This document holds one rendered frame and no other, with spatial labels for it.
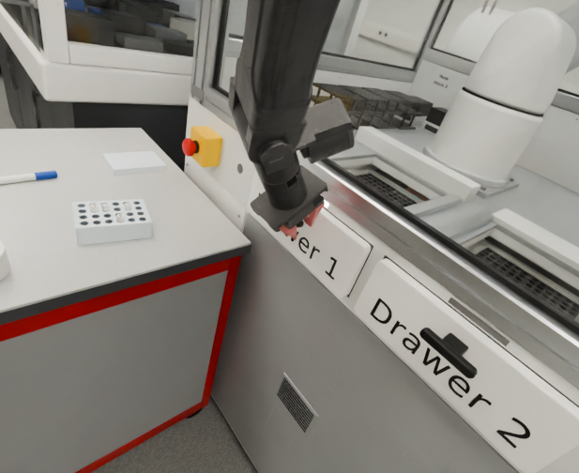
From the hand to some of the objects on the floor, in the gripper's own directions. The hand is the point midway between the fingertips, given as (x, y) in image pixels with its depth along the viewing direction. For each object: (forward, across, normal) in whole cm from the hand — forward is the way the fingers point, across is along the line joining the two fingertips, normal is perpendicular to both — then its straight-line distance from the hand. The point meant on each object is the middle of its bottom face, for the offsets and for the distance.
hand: (299, 228), depth 58 cm
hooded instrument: (+98, +20, -175) cm, 201 cm away
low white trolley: (+58, +73, -44) cm, 103 cm away
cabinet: (+103, +9, +2) cm, 103 cm away
